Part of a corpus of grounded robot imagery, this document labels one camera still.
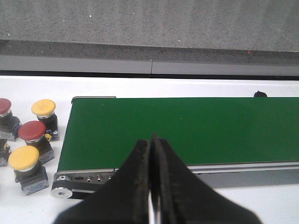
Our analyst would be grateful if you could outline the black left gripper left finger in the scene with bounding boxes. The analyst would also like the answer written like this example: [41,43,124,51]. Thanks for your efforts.
[54,140,150,224]

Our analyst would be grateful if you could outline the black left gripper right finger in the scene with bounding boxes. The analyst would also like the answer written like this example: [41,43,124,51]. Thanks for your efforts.
[150,134,261,224]

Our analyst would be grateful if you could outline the yellow mushroom push button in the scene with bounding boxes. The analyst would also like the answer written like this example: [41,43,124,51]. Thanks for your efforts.
[8,146,49,196]
[31,99,59,141]

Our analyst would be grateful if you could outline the red mushroom push button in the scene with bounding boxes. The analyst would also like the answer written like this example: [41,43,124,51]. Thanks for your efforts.
[0,98,21,142]
[18,120,55,164]

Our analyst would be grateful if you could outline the grey granite ledge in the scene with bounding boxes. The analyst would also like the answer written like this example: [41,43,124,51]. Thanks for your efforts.
[0,0,299,80]

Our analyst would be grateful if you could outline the aluminium conveyor frame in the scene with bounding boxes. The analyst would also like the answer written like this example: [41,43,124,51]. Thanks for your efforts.
[50,95,299,200]

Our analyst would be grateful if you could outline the black cable stub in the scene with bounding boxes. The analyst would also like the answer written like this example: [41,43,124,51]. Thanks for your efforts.
[254,91,267,98]

